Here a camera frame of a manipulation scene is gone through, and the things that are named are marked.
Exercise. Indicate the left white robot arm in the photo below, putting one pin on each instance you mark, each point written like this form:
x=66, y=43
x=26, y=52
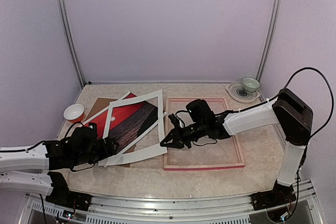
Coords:
x=35, y=169

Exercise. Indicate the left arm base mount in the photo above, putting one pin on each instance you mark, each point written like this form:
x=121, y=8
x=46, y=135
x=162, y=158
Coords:
x=61, y=195

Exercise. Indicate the right aluminium corner post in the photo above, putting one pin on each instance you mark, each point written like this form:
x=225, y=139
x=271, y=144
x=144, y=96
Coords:
x=269, y=38

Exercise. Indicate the aluminium corner post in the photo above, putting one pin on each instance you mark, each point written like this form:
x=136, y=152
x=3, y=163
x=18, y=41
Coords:
x=70, y=42
x=269, y=38

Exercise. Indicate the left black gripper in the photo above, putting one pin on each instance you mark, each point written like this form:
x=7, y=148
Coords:
x=111, y=151

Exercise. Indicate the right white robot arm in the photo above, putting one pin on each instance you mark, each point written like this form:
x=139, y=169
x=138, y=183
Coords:
x=285, y=111

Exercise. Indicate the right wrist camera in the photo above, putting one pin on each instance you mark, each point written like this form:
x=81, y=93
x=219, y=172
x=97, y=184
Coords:
x=176, y=121

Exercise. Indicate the white swirl pattern plate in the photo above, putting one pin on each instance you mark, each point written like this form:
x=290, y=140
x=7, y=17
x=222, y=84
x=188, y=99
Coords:
x=239, y=94

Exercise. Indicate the orange white bowl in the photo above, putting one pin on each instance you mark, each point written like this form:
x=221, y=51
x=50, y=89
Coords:
x=74, y=113

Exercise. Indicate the pink wooden picture frame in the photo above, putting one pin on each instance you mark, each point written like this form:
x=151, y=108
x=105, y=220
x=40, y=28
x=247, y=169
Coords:
x=194, y=141

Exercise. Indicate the brown cardboard backing board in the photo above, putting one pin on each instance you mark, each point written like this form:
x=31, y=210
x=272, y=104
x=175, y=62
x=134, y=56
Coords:
x=98, y=114

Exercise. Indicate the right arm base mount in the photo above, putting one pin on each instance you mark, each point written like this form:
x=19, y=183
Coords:
x=277, y=196

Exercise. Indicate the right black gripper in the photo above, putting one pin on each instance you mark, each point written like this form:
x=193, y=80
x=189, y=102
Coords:
x=177, y=140

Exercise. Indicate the pale green ceramic bowl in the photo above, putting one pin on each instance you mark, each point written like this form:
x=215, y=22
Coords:
x=250, y=84

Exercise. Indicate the aluminium front rail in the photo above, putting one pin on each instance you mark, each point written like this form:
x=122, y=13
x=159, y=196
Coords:
x=221, y=209

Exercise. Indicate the left aluminium corner post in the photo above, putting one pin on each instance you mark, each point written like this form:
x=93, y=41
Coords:
x=70, y=42

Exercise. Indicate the white photo mat border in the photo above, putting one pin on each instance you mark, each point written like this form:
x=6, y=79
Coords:
x=160, y=119

